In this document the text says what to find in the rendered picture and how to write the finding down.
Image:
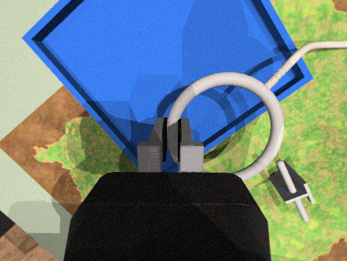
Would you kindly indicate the blue tray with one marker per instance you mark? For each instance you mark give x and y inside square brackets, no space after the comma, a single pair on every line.
[127,61]

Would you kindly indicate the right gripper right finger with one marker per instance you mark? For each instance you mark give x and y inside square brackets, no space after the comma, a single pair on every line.
[190,153]

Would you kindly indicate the white ring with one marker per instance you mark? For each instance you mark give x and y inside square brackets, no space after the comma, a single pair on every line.
[240,80]

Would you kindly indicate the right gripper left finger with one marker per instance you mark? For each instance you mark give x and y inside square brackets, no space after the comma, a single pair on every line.
[151,153]

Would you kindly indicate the green grassy ground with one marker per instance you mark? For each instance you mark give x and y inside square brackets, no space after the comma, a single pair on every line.
[63,148]

